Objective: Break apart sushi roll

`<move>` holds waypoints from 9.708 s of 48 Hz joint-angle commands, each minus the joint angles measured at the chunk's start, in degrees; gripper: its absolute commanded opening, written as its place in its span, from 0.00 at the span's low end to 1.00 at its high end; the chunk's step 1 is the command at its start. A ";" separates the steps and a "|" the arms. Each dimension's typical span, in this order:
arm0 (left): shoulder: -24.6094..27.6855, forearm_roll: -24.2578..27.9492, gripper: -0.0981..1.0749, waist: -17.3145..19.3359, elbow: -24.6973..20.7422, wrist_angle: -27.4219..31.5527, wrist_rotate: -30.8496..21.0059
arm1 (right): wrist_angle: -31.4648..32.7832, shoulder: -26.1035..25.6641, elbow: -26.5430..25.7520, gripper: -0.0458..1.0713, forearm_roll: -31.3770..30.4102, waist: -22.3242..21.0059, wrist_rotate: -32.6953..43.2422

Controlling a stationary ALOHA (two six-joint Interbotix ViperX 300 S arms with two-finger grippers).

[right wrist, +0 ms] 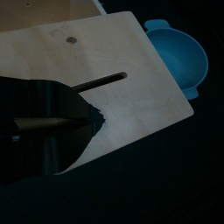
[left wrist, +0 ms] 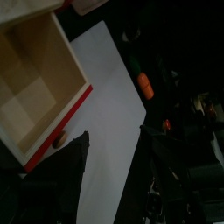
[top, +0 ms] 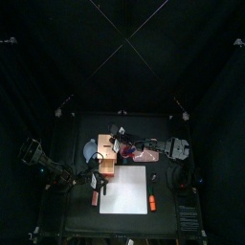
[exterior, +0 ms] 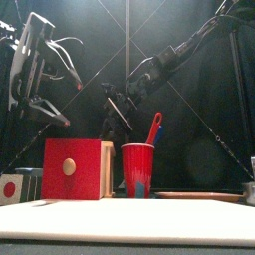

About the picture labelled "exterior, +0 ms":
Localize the toy sushi roll red centre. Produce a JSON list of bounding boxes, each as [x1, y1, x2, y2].
[[0, 172, 44, 206]]

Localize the red plastic cup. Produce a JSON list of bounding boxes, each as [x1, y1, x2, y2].
[[120, 142, 155, 199]]

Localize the wooden box red drawer front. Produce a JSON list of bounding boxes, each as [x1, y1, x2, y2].
[[41, 138, 117, 201]]

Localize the blue-grey bowl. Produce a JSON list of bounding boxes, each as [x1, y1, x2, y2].
[[14, 167, 44, 177]]

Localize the white cutting board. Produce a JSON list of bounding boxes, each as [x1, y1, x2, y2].
[[0, 197, 255, 248]]

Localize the pink flat tray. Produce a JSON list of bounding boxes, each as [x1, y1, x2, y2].
[[154, 190, 245, 203]]

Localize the small metal cup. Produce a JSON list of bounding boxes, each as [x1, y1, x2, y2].
[[241, 156, 255, 207]]

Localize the red utensil handle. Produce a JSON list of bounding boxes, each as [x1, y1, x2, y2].
[[145, 112, 163, 146]]

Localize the blue utensil handle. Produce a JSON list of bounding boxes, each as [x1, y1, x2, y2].
[[152, 125, 165, 147]]

